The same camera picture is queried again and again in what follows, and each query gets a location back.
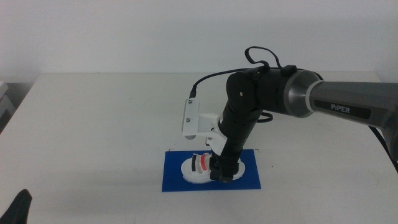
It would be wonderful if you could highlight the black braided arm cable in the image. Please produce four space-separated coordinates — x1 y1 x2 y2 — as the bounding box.
368 125 398 174

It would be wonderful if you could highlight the blue rectangular mat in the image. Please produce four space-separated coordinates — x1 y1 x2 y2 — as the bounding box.
161 149 262 192

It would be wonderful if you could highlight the black camera cable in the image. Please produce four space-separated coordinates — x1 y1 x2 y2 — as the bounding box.
188 45 298 100

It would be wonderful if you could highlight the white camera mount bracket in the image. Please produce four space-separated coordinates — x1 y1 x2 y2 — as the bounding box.
194 112 228 156

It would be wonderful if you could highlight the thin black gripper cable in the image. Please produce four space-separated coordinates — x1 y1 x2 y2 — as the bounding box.
256 111 274 124

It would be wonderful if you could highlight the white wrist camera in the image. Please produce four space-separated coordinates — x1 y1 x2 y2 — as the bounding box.
181 97 201 141

